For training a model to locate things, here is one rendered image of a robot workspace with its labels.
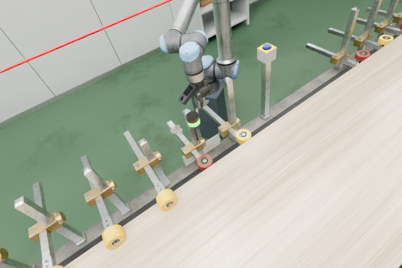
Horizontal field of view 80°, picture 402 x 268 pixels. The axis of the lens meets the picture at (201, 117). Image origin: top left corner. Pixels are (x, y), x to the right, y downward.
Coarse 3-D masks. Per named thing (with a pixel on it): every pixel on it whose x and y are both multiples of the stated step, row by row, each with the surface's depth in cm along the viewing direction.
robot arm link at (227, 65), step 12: (216, 0) 149; (228, 0) 151; (216, 12) 155; (228, 12) 155; (216, 24) 161; (228, 24) 160; (228, 36) 165; (228, 48) 171; (228, 60) 177; (216, 72) 184; (228, 72) 181
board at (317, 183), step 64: (384, 64) 145; (320, 128) 121; (384, 128) 115; (192, 192) 109; (256, 192) 104; (320, 192) 99; (384, 192) 95; (128, 256) 95; (192, 256) 91; (256, 256) 88; (320, 256) 84; (384, 256) 81
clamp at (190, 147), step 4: (200, 140) 133; (204, 140) 133; (188, 144) 132; (192, 144) 132; (200, 144) 131; (204, 144) 133; (188, 148) 130; (192, 148) 130; (196, 148) 131; (200, 148) 133; (184, 152) 129; (188, 152) 129; (188, 156) 131
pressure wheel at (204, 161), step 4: (200, 156) 121; (204, 156) 121; (208, 156) 120; (200, 160) 120; (204, 160) 118; (208, 160) 119; (212, 160) 118; (200, 164) 118; (204, 164) 118; (208, 164) 117; (212, 164) 119; (200, 168) 118; (204, 168) 117
